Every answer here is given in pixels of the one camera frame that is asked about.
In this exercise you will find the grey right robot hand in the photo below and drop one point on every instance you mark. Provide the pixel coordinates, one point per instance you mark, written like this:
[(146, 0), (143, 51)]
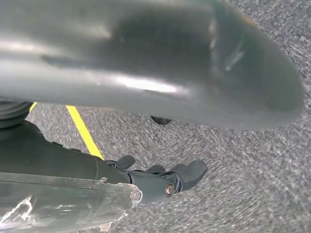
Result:
[(60, 180)]

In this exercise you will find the yellow floor tape square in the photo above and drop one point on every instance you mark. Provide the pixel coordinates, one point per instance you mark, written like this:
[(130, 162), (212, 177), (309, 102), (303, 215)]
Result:
[(82, 128)]

